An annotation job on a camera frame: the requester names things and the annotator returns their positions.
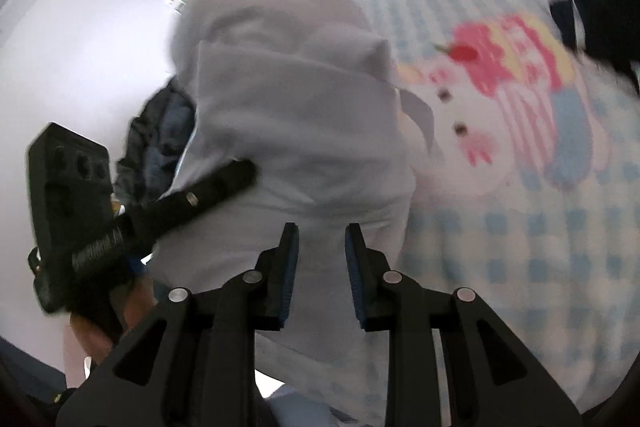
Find person's left hand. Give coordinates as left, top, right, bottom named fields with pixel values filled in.
left=70, top=279, right=158, bottom=363

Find dark navy clothes pile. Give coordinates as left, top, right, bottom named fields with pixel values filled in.
left=550, top=0, right=640, bottom=98

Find checked cartoon print blanket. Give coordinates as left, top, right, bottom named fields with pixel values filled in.
left=262, top=0, right=640, bottom=418

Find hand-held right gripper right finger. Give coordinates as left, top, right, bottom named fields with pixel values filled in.
left=345, top=223, right=583, bottom=427

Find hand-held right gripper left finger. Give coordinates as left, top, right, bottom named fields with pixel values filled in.
left=56, top=223, right=299, bottom=427

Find black jacket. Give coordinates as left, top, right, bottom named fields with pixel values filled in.
left=115, top=77, right=198, bottom=208

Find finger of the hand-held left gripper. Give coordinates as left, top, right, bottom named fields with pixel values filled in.
left=120, top=159, right=258, bottom=253

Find white shirt with dark collar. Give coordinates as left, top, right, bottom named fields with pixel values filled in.
left=150, top=0, right=436, bottom=423

